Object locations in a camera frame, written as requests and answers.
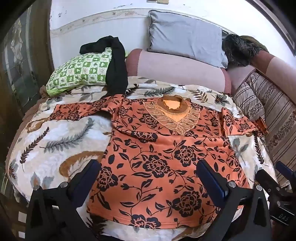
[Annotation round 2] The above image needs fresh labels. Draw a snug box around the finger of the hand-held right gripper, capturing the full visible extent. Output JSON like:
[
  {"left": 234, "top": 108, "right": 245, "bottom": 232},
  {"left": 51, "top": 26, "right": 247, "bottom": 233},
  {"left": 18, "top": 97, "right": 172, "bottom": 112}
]
[
  {"left": 255, "top": 169, "right": 282, "bottom": 194},
  {"left": 276, "top": 161, "right": 296, "bottom": 186}
]

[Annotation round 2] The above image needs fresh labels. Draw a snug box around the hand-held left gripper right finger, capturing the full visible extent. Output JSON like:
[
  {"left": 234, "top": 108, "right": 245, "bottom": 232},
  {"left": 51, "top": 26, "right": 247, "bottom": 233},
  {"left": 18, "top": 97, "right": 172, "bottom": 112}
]
[{"left": 196, "top": 159, "right": 274, "bottom": 241}]

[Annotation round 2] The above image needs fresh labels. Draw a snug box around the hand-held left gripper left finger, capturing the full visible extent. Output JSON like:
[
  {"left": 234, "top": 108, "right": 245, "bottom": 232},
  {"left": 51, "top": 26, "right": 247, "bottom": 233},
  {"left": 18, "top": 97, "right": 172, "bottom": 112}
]
[{"left": 25, "top": 159, "right": 102, "bottom": 241}]

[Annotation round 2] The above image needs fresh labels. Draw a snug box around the orange floral shirt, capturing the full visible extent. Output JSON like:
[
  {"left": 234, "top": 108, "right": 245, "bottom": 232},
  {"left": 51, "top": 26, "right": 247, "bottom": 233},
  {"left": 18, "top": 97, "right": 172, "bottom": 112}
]
[{"left": 48, "top": 93, "right": 269, "bottom": 230}]

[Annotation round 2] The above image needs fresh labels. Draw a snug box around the leaf print blanket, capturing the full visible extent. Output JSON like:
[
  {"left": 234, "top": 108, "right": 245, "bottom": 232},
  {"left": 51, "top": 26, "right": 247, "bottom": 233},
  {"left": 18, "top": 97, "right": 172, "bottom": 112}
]
[{"left": 7, "top": 76, "right": 278, "bottom": 241}]

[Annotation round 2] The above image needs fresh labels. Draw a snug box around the striped brown blanket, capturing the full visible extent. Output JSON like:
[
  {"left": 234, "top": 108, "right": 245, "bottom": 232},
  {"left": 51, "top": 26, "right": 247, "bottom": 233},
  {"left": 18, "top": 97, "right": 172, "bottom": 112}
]
[{"left": 245, "top": 72, "right": 296, "bottom": 188}]

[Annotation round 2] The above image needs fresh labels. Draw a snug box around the striped brown pillow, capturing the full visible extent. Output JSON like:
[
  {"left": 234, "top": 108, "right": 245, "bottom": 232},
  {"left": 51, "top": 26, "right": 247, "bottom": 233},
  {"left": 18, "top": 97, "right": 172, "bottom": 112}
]
[{"left": 232, "top": 82, "right": 266, "bottom": 121}]

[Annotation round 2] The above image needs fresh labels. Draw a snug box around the green patterned pillow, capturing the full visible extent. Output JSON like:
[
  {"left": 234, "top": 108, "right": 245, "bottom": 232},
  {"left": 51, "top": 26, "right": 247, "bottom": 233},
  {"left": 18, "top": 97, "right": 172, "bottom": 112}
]
[{"left": 46, "top": 47, "right": 129, "bottom": 97}]

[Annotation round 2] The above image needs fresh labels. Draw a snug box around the pink bolster pillow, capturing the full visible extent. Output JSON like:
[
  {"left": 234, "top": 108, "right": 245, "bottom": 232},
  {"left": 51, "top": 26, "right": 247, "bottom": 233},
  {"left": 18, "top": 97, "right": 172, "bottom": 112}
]
[
  {"left": 250, "top": 50, "right": 296, "bottom": 94},
  {"left": 126, "top": 48, "right": 232, "bottom": 95}
]

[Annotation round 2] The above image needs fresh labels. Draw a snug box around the black garment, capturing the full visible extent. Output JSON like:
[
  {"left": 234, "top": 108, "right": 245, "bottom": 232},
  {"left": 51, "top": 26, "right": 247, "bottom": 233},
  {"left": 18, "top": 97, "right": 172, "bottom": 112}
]
[{"left": 80, "top": 35, "right": 128, "bottom": 98}]

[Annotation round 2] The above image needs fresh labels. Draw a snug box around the patterned glass door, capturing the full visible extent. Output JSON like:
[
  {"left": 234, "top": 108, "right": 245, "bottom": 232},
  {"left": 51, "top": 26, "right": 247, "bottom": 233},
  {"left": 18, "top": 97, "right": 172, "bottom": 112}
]
[{"left": 0, "top": 9, "right": 50, "bottom": 112}]

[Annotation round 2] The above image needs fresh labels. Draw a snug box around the dark furry cushion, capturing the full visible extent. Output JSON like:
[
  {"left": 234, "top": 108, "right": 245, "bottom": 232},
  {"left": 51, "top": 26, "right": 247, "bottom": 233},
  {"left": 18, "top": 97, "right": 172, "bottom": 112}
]
[{"left": 221, "top": 34, "right": 264, "bottom": 68}]

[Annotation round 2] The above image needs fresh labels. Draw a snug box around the olive cloth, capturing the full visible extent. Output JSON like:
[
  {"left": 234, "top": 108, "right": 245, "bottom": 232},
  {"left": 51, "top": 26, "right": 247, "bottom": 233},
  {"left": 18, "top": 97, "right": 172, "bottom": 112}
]
[{"left": 240, "top": 35, "right": 269, "bottom": 52}]

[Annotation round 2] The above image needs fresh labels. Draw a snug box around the grey pillow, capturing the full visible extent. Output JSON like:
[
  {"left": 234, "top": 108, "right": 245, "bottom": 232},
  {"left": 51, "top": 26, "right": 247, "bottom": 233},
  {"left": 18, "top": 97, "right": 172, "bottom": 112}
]
[{"left": 147, "top": 10, "right": 229, "bottom": 69}]

